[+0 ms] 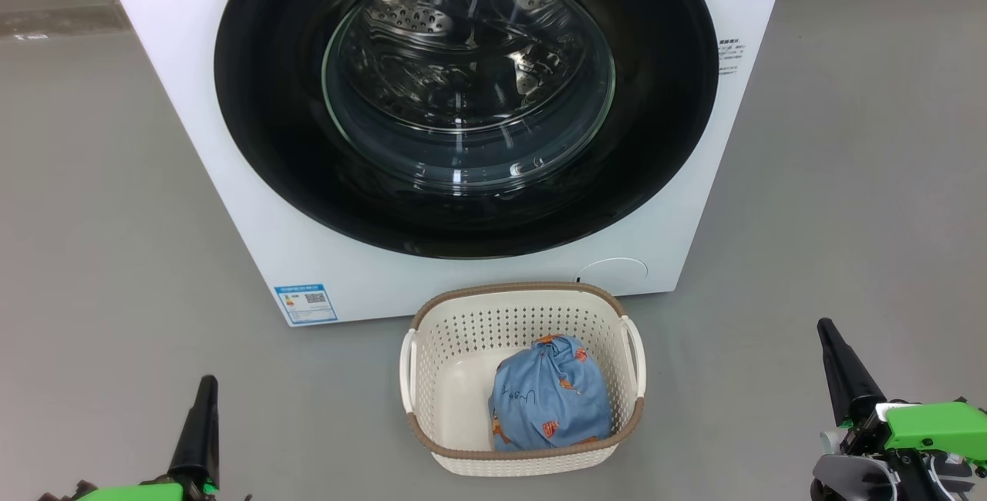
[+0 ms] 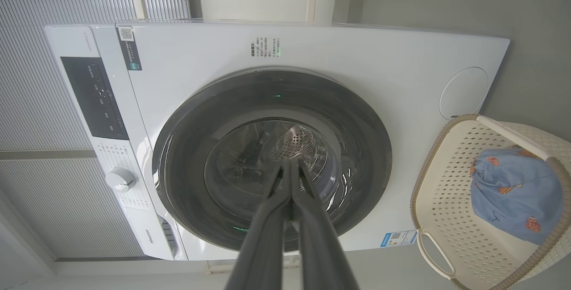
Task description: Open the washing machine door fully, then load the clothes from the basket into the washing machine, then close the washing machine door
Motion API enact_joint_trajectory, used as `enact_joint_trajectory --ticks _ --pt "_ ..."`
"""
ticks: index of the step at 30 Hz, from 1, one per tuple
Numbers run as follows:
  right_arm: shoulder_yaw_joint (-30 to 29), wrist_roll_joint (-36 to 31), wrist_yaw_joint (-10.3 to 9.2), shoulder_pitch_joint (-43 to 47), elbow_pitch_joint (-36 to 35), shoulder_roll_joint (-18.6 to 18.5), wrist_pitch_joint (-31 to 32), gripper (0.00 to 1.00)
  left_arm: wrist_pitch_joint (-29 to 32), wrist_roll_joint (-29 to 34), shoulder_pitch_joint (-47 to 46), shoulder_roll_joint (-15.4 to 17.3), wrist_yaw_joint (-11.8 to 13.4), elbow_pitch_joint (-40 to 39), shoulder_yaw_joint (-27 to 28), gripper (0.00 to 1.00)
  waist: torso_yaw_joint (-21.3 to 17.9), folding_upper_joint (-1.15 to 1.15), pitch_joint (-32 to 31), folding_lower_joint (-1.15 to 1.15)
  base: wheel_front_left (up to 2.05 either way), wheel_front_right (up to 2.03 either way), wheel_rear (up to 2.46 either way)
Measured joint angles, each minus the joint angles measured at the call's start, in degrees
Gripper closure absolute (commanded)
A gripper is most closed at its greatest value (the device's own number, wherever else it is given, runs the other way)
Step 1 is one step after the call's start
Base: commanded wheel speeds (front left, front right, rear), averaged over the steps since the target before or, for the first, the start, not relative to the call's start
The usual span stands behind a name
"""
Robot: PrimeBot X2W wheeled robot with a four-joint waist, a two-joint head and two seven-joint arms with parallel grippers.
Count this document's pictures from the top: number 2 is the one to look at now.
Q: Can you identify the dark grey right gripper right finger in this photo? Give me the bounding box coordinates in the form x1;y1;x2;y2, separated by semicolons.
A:
292;160;360;290

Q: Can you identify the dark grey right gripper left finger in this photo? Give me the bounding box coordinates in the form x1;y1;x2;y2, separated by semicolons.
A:
225;160;293;290

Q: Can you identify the washing machine door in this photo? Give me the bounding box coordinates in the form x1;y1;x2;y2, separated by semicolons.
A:
152;67;393;253

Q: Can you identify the blue patterned garment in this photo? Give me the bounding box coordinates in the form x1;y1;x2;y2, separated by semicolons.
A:
470;146;565;246

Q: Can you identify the stainless steel washing machine drum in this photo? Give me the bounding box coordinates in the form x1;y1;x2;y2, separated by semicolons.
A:
205;120;342;219

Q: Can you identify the white washing machine control knob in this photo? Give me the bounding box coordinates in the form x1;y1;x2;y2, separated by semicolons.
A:
105;167;137;192

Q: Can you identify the white front-load washing machine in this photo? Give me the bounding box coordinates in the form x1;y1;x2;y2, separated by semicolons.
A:
44;21;510;261

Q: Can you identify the black washing machine display panel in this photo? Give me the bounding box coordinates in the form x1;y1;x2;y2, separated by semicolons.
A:
60;56;130;141

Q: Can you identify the blue energy label sticker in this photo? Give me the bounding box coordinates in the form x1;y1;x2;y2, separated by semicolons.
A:
380;230;418;248

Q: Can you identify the cream plastic laundry basket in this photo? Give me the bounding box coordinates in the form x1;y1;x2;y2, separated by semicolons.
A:
410;114;571;290

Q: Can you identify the round white filter cover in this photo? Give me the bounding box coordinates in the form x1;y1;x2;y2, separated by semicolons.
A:
439;67;489;120

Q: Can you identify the dark QR code sticker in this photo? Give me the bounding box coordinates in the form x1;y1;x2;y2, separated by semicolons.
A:
117;27;142;71

